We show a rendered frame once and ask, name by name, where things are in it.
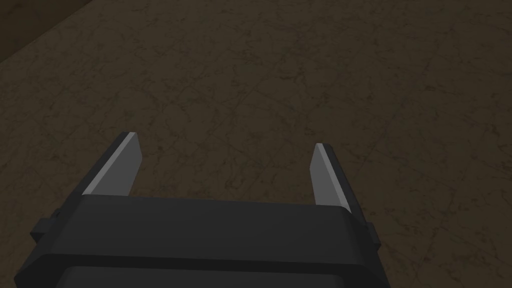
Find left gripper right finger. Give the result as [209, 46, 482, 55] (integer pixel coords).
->
[309, 142, 366, 222]

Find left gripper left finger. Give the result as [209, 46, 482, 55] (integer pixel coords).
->
[70, 131, 143, 201]

